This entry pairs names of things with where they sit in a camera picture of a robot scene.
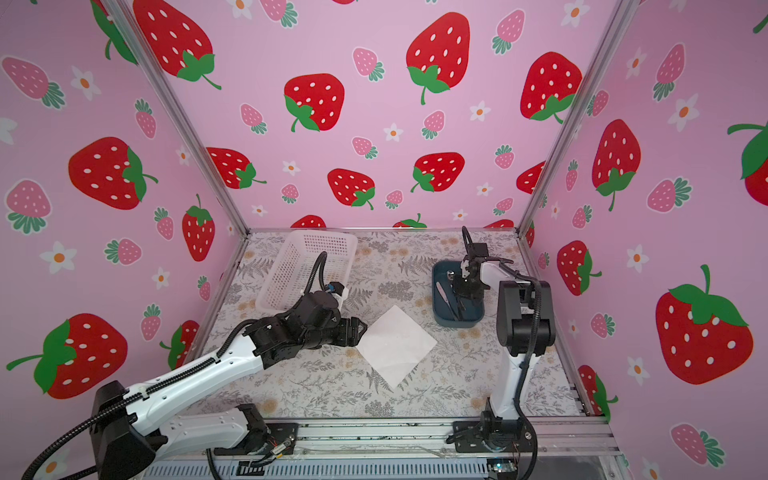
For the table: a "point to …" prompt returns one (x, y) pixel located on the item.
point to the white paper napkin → (395, 346)
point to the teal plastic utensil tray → (451, 311)
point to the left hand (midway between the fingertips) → (360, 326)
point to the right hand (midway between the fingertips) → (458, 292)
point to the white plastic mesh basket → (291, 274)
